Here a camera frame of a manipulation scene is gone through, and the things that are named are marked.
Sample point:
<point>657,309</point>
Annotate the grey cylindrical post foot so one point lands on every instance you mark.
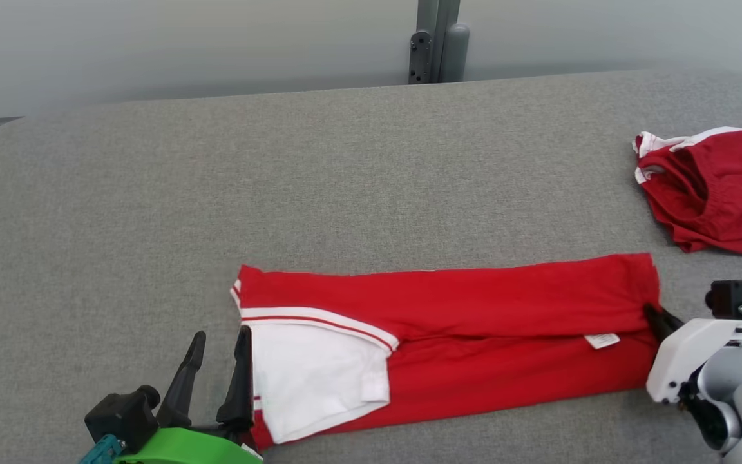
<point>456,55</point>

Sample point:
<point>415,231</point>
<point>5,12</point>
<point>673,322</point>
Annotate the red white-sleeved shirt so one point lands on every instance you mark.
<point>474,296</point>

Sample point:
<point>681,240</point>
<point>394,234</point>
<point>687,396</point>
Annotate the grey fabric padded surface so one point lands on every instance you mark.
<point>281,193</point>

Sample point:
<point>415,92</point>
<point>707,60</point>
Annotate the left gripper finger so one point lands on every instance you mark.
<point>181,386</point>
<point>241,386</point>

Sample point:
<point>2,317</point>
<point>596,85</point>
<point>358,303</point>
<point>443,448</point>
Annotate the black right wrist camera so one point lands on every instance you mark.
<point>728,299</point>

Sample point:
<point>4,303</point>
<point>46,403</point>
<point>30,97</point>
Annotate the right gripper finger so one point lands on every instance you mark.
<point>662,323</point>

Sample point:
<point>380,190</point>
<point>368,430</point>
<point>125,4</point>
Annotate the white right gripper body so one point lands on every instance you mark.
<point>680,354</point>

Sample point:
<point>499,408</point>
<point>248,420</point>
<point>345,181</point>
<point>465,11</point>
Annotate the grey upright metal post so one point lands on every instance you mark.
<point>438,13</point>

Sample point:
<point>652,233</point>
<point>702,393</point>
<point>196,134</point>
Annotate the black post bracket plate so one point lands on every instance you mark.
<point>420,58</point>

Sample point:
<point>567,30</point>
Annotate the red shorts white trim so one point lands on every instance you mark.
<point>732,193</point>

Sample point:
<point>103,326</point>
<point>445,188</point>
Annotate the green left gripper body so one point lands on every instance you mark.
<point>184,448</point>

